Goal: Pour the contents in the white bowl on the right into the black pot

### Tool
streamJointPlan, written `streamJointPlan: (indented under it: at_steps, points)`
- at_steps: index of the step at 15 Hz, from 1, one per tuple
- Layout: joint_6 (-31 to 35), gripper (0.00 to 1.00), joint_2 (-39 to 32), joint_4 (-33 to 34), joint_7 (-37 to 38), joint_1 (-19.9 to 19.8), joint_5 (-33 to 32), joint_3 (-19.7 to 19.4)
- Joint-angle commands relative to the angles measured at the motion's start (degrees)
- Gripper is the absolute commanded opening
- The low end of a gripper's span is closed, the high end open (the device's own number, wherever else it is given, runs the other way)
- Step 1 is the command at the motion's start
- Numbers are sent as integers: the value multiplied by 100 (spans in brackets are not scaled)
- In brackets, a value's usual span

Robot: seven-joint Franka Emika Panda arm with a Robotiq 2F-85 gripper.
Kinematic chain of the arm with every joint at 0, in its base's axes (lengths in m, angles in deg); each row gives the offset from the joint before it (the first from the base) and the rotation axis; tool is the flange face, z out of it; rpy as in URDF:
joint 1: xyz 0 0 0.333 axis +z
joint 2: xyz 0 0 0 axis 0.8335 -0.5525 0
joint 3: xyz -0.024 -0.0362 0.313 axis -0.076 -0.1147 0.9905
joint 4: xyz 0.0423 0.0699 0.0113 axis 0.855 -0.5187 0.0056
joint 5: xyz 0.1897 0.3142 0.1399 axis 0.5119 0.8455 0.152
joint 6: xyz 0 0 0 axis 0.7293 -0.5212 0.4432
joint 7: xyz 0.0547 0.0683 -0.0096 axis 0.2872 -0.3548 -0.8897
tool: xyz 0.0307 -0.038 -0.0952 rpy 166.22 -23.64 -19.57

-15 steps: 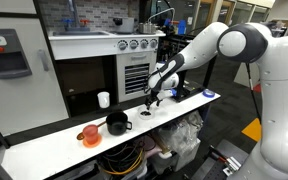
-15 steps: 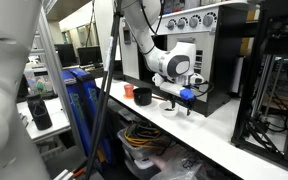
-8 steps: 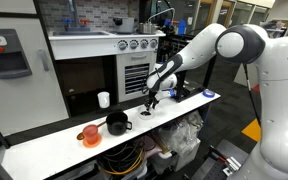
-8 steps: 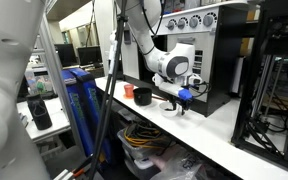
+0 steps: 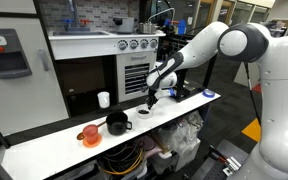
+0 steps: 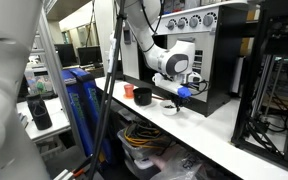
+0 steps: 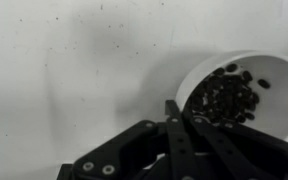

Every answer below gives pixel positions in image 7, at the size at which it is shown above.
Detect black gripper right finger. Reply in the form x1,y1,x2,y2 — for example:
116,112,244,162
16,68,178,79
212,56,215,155
182,105,288,180

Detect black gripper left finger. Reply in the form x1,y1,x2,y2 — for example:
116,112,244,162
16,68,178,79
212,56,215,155
58,99,199,180

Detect white bowl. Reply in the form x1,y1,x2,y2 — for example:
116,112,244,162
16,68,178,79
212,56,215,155
175,49,288,148

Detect dark beans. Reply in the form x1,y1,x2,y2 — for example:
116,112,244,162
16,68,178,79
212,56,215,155
185,62,272,125

